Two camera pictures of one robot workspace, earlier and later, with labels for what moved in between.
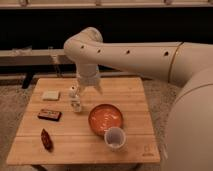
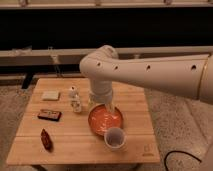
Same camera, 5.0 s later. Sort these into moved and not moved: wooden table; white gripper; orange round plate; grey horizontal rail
Moved: white gripper
Not moved: wooden table; grey horizontal rail; orange round plate
